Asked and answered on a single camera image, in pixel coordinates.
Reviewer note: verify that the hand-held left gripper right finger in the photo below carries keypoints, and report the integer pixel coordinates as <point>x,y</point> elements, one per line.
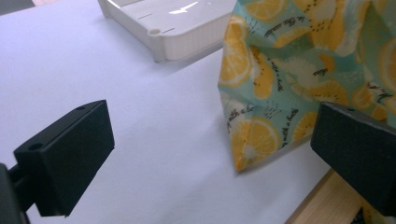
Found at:
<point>358,155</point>

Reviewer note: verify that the lemon print fabric bag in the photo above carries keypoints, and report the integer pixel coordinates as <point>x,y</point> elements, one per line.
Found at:
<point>295,77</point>

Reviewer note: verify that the white plastic tray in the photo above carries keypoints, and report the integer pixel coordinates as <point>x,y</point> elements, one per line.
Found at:
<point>174,28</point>

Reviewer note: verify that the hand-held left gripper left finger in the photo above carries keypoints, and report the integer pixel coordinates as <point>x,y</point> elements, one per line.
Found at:
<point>71,155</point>

